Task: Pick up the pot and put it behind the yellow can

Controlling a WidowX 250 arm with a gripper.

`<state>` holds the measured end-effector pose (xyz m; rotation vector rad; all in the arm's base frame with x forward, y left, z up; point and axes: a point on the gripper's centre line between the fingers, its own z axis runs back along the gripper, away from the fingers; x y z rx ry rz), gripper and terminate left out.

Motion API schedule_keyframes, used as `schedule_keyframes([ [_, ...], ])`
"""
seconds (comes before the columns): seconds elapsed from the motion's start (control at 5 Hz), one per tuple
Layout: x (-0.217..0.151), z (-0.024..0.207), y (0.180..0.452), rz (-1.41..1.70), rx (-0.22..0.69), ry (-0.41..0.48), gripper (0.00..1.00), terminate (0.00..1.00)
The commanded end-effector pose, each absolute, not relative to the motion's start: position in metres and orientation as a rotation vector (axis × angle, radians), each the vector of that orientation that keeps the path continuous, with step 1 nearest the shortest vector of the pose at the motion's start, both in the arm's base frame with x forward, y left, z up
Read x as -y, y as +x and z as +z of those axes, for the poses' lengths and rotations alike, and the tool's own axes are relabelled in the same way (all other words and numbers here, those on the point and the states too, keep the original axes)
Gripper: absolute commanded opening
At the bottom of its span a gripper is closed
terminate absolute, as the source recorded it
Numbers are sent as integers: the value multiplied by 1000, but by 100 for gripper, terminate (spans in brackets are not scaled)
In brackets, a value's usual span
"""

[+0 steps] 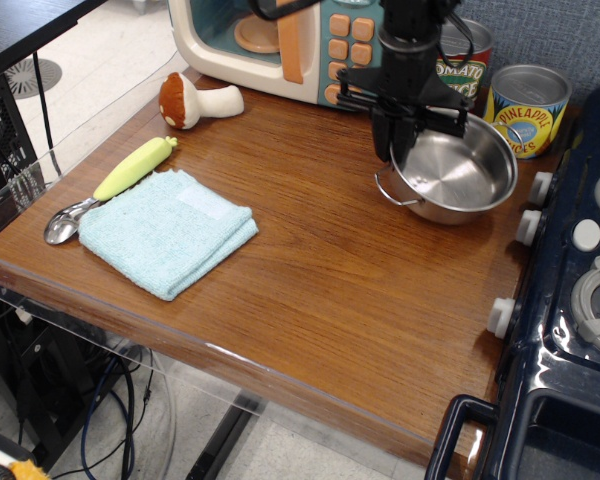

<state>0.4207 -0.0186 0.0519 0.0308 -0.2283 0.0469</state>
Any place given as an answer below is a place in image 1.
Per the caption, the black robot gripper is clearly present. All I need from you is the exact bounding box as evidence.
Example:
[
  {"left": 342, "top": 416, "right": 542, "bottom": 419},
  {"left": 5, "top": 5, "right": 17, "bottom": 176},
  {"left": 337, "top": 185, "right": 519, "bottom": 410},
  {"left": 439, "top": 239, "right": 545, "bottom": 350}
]
[{"left": 337, "top": 34, "right": 471, "bottom": 167}]

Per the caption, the stainless steel pot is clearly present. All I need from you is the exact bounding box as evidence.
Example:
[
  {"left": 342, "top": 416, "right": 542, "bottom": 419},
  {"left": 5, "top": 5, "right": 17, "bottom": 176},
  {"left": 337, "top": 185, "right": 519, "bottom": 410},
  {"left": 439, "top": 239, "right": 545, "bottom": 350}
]
[{"left": 374, "top": 114, "right": 524, "bottom": 225}]

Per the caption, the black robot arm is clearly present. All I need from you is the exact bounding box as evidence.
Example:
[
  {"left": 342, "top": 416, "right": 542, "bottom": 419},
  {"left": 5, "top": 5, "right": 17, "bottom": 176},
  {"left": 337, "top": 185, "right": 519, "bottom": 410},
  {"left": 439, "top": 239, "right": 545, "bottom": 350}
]
[{"left": 337, "top": 1, "right": 474, "bottom": 162}]

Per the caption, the tomato sauce can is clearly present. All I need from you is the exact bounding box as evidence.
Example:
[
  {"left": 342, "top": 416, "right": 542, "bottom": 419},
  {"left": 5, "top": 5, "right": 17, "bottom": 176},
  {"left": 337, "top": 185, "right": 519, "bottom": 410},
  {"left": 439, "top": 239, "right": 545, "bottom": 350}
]
[{"left": 436, "top": 18, "right": 495, "bottom": 113}]

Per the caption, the yellow pineapple slices can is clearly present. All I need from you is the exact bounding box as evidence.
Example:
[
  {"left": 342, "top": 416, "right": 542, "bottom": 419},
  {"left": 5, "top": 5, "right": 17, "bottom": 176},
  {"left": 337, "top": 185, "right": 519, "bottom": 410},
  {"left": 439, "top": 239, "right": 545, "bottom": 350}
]
[{"left": 483, "top": 64, "right": 572, "bottom": 159}]

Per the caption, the toy microwave teal and cream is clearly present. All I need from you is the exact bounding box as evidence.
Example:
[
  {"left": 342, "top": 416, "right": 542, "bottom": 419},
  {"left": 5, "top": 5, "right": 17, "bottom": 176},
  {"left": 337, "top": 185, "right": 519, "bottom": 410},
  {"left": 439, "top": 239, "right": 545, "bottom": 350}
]
[{"left": 168, "top": 1, "right": 383, "bottom": 107}]

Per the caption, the white stove knob top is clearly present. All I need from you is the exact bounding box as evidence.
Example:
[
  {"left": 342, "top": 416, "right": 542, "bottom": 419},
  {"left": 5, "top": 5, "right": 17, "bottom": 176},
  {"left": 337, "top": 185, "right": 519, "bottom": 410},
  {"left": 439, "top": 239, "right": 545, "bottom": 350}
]
[{"left": 528, "top": 171, "right": 553, "bottom": 206}]

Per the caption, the white stove knob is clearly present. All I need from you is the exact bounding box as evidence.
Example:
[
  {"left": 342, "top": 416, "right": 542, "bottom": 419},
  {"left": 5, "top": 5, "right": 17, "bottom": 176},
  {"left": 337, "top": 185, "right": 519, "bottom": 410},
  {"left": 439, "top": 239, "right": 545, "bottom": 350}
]
[
  {"left": 528, "top": 171, "right": 553, "bottom": 206},
  {"left": 516, "top": 210, "right": 542, "bottom": 247},
  {"left": 487, "top": 298, "right": 516, "bottom": 339}
]

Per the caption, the white stove knob middle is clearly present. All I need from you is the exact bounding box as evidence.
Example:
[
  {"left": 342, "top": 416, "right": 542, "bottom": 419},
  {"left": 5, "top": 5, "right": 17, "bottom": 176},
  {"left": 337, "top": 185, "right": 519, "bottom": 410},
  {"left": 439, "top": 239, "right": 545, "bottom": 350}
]
[{"left": 516, "top": 210, "right": 542, "bottom": 247}]

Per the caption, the plush brown mushroom toy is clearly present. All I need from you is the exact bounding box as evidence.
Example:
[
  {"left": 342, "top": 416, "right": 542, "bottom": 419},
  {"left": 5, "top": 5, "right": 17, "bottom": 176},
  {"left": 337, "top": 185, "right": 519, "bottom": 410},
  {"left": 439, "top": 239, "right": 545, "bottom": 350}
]
[{"left": 158, "top": 72, "right": 244, "bottom": 130}]

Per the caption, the white round stove button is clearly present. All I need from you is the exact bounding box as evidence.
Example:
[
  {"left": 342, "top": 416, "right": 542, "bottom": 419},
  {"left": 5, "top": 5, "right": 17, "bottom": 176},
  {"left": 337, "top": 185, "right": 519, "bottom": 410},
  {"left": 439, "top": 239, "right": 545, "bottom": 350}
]
[{"left": 572, "top": 219, "right": 600, "bottom": 252}]

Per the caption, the white stove knob bottom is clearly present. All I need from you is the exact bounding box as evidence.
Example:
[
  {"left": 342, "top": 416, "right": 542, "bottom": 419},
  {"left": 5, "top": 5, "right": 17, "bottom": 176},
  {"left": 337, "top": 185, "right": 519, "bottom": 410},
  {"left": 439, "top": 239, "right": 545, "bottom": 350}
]
[{"left": 487, "top": 298, "right": 516, "bottom": 339}]

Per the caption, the light blue folded cloth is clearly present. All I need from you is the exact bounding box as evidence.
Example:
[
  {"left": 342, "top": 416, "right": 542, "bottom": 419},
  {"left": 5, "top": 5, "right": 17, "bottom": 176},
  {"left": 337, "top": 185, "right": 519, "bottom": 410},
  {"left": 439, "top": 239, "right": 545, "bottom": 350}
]
[{"left": 79, "top": 170, "right": 258, "bottom": 301}]

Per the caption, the dark blue toy stove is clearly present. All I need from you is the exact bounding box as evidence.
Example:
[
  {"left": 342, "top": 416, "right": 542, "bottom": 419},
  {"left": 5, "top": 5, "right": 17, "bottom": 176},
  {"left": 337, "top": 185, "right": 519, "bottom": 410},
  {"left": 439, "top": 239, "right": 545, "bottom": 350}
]
[{"left": 426, "top": 87, "right": 600, "bottom": 479}]

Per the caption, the black metal table leg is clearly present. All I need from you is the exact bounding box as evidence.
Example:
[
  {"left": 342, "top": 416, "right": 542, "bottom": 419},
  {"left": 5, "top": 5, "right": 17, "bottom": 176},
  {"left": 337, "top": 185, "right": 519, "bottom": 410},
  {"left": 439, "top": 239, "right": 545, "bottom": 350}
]
[{"left": 185, "top": 406, "right": 253, "bottom": 480}]

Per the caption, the black computer tower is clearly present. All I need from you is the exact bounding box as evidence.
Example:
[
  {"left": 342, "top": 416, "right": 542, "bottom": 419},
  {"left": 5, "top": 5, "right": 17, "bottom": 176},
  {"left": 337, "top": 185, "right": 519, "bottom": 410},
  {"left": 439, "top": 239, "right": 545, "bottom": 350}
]
[{"left": 0, "top": 74, "right": 37, "bottom": 189}]

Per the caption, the black desk top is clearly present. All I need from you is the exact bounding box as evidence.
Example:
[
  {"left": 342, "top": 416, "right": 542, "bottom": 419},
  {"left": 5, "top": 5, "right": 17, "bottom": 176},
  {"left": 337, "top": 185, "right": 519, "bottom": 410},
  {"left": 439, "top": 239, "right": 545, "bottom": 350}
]
[{"left": 0, "top": 0, "right": 104, "bottom": 75}]

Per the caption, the spoon with yellow-green handle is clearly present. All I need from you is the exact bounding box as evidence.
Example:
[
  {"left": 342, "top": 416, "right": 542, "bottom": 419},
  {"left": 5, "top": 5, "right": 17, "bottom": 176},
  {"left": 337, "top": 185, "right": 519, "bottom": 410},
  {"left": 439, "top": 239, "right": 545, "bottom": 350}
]
[{"left": 43, "top": 136, "right": 178, "bottom": 245}]

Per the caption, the blue cable under table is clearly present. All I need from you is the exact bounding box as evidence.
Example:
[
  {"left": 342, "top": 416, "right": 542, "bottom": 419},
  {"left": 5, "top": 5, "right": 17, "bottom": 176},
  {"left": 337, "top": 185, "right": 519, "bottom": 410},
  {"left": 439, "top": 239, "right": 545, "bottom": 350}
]
[{"left": 79, "top": 357, "right": 136, "bottom": 480}]

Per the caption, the black cable under table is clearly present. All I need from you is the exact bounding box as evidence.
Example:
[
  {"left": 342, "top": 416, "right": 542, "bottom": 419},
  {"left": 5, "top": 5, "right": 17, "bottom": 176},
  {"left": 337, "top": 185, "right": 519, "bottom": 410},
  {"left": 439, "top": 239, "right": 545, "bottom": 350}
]
[{"left": 49, "top": 349, "right": 156, "bottom": 480}]

